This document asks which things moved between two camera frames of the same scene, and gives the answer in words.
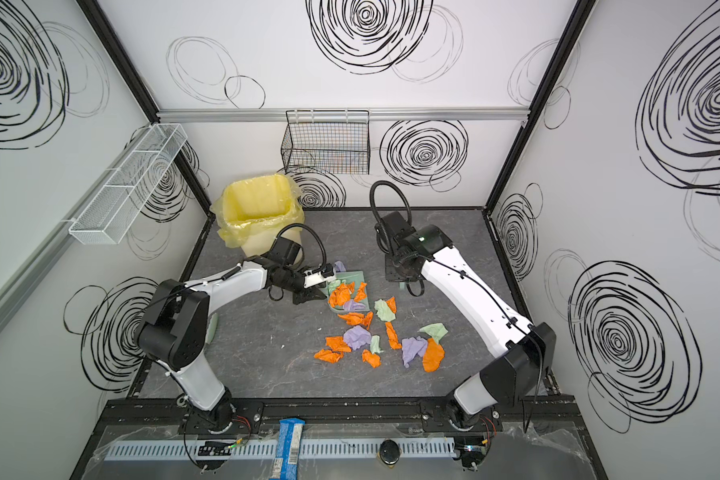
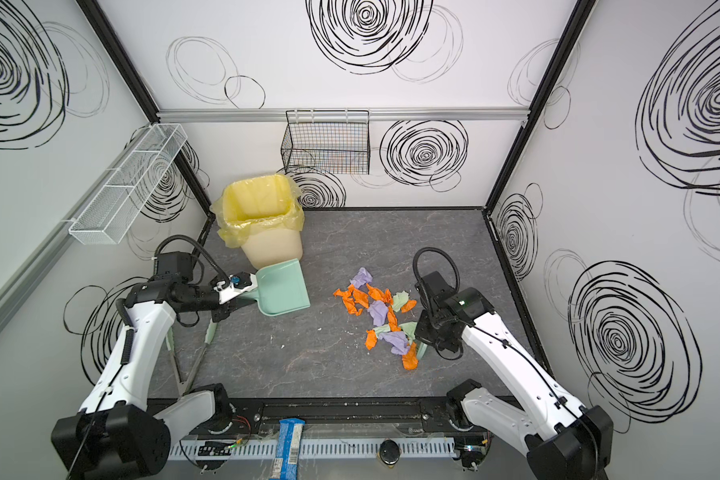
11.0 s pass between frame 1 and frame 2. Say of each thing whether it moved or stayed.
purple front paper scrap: moved
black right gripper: moved
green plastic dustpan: moved
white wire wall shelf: stayed
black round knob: stayed
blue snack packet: stayed
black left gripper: moved
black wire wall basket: stayed
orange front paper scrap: moved
